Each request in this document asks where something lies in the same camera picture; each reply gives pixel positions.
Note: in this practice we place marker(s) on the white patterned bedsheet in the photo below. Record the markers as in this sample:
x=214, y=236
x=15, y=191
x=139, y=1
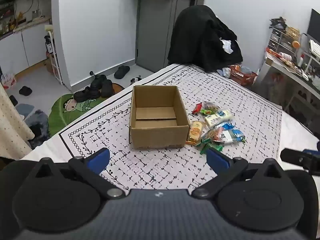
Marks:
x=162, y=167

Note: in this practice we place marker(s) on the white desk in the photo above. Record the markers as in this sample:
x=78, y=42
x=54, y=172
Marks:
x=290, y=76

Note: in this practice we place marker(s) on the black monitor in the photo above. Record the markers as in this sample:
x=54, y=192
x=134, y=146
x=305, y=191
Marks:
x=314, y=25

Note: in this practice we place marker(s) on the grey door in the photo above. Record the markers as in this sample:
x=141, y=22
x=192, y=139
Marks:
x=155, y=30

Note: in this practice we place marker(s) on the white shelf rack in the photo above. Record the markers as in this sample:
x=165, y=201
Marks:
x=56, y=62

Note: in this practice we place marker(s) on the cracker packet orange round label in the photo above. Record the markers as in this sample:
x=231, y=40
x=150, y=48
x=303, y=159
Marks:
x=196, y=131

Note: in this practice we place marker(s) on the green leaf rug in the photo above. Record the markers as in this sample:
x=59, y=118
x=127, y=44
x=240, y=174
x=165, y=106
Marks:
x=60, y=120

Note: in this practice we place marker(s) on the woven basket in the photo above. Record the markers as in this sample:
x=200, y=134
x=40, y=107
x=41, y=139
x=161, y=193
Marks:
x=293, y=32

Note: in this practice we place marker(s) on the black spray bottle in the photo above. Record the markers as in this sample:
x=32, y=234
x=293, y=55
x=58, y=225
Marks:
x=49, y=45

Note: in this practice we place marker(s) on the black clog shoe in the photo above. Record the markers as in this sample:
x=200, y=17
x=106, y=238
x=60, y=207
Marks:
x=107, y=88
x=86, y=94
x=98, y=82

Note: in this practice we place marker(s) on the white bottle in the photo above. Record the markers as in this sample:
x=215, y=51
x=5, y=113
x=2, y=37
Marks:
x=300, y=60

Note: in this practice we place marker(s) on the white crumpled cloth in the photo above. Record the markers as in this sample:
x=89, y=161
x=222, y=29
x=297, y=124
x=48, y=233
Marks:
x=227, y=46

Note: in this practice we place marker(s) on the silver-blue cake packet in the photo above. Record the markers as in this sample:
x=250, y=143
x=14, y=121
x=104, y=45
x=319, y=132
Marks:
x=231, y=136

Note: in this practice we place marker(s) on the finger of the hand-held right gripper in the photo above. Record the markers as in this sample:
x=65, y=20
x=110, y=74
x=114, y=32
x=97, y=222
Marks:
x=295, y=156

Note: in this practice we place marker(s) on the black coat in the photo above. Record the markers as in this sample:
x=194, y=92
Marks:
x=200, y=35

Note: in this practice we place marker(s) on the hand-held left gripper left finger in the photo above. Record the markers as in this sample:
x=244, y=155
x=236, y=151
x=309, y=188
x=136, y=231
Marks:
x=98, y=158

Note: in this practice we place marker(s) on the yellow cookie packet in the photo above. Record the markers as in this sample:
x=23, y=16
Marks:
x=209, y=135

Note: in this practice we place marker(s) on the green snack packet red circle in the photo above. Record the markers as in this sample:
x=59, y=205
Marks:
x=206, y=110

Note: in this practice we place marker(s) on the blue-grey mat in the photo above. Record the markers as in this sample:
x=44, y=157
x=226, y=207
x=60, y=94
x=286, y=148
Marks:
x=25, y=110

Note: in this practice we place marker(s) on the glass jug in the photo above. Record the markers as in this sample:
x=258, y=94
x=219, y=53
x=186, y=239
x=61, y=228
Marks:
x=36, y=15

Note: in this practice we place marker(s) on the white kitchen cabinet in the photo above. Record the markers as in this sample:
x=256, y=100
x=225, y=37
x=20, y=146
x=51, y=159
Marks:
x=25, y=47

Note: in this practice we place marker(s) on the white cake packet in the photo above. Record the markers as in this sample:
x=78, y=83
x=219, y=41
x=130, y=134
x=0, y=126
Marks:
x=220, y=118

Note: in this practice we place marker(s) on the plain green snack packet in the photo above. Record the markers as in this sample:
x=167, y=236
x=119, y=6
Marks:
x=210, y=147

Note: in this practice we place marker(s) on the black doorstop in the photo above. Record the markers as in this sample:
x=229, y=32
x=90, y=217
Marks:
x=92, y=73

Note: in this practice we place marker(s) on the clear nut packet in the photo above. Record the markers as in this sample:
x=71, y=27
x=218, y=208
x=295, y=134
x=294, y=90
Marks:
x=212, y=105

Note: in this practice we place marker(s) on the grey fluffy rug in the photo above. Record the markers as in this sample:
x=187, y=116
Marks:
x=37, y=122

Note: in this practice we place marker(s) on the white keyboard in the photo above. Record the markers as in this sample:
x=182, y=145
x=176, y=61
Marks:
x=315, y=48

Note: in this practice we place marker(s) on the row of condiment bottles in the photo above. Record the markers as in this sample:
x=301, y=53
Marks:
x=12, y=22

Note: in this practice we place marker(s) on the sneaker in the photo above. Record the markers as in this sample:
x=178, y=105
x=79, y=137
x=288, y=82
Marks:
x=135, y=80

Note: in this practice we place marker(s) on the light blue cloth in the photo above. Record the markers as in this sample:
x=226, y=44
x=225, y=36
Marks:
x=223, y=72

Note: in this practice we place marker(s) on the cream dotted cloth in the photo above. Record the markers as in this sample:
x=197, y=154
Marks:
x=12, y=130

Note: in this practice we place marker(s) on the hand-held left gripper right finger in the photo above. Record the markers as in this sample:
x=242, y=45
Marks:
x=216, y=160

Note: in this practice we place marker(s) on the red plastic basket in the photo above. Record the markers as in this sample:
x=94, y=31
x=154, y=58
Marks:
x=243, y=76

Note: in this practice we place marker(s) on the cardboard box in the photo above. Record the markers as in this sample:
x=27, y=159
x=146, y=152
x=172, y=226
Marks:
x=160, y=136

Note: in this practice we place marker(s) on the grey drawer organiser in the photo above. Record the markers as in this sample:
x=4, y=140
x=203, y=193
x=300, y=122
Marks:
x=280, y=40

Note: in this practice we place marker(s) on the orange ball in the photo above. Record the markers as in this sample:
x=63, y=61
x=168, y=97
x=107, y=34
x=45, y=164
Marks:
x=296, y=44

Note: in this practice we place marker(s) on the pack of water bottles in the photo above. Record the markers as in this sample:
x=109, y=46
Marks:
x=8, y=80

